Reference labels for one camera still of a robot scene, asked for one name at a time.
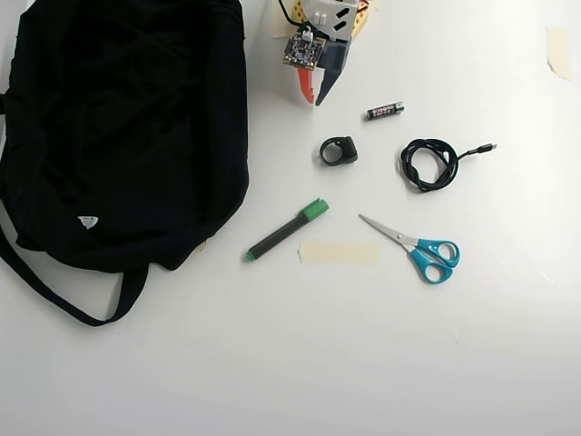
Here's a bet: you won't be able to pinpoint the black plastic ring clip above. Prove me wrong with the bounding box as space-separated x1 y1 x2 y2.
319 135 359 167

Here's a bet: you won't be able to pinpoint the coiled black USB cable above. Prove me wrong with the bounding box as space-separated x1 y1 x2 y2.
399 138 499 194

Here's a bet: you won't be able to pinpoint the long beige masking tape strip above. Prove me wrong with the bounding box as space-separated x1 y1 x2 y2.
298 241 380 267

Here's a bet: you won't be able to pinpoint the black fabric bag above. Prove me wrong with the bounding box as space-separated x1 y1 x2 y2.
0 0 251 327

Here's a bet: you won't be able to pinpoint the white and navy gripper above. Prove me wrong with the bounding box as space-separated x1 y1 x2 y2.
294 0 362 108

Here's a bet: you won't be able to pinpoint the blue-handled scissors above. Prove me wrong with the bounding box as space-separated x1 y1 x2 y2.
358 213 461 285

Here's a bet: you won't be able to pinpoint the bare camera circuit board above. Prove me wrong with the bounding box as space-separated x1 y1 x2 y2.
281 30 327 73

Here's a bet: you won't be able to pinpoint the thin black camera cable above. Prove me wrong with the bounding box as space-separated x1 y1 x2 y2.
276 0 296 26

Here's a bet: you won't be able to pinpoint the black AA battery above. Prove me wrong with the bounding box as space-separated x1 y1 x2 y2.
364 101 405 123

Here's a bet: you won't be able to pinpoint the green and black marker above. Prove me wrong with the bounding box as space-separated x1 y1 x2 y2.
245 197 330 263

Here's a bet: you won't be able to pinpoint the torn beige masking tape strip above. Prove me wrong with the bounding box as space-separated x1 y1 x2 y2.
544 25 574 82

